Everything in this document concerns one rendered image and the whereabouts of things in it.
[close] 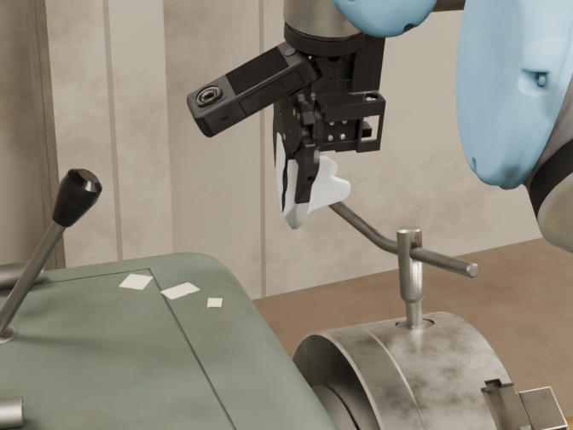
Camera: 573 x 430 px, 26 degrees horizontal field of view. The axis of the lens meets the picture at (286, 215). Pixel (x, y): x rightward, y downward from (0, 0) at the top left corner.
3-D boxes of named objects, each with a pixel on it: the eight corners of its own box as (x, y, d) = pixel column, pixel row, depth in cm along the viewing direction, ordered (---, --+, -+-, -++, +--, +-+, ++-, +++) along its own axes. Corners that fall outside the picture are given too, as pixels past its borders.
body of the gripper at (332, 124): (380, 159, 113) (396, 38, 106) (291, 169, 110) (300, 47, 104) (350, 117, 119) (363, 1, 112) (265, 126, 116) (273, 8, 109)
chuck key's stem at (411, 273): (434, 356, 109) (425, 228, 107) (412, 361, 108) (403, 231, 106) (420, 351, 111) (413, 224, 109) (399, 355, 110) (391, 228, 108)
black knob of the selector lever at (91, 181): (57, 238, 96) (52, 180, 94) (50, 222, 99) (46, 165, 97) (108, 231, 97) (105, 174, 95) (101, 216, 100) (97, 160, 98)
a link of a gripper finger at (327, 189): (350, 239, 118) (360, 156, 113) (291, 246, 116) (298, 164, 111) (338, 220, 121) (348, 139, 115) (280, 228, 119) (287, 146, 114)
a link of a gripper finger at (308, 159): (315, 211, 113) (323, 127, 108) (299, 212, 113) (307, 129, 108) (299, 183, 117) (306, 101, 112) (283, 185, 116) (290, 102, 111)
